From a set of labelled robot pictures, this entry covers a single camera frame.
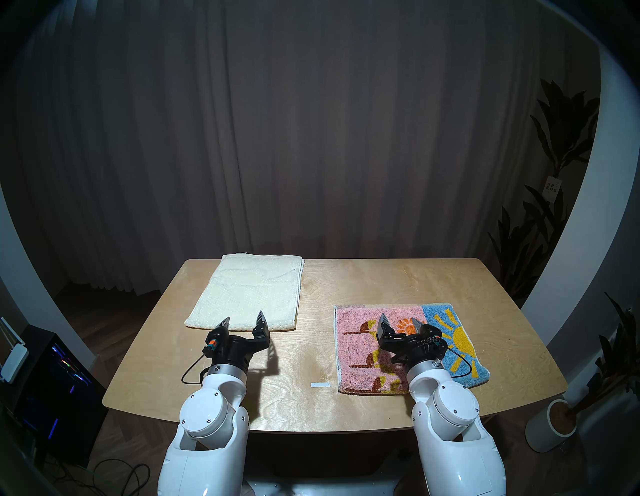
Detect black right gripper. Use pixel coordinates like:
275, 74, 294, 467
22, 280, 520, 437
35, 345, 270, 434
375, 312, 449, 369

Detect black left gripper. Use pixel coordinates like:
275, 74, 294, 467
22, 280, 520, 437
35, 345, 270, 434
202, 310, 271, 375

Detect cream terry towel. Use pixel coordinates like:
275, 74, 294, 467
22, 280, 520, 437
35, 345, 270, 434
184, 253, 305, 332

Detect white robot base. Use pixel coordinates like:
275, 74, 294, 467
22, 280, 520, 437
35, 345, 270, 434
245, 475, 401, 496

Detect pink blue sun-print towel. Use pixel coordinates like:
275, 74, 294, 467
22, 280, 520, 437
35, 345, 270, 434
333, 302, 491, 396

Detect white round plant pot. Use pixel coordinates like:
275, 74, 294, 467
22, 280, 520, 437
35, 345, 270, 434
525, 397, 578, 453

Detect black computer case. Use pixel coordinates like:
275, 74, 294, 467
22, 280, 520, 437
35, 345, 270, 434
12, 325, 108, 468

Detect grey pleated curtain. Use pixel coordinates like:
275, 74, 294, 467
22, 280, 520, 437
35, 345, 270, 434
10, 0, 596, 296

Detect dark potted plant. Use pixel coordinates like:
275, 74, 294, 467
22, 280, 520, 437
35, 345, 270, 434
570, 292, 640, 416

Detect white router box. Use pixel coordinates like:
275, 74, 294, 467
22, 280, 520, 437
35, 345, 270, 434
0, 316, 30, 384

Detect tall dark leafy plant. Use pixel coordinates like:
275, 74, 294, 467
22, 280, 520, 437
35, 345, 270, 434
487, 79, 601, 306

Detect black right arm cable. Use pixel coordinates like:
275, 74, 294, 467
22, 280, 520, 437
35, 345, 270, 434
435, 340, 474, 379

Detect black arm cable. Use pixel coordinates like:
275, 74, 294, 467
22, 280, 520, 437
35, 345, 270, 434
181, 350, 211, 386
435, 340, 474, 379

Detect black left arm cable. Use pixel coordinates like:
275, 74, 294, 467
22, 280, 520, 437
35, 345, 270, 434
181, 350, 211, 386

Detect black floor cables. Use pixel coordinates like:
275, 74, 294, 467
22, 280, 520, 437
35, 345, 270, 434
55, 457, 151, 496

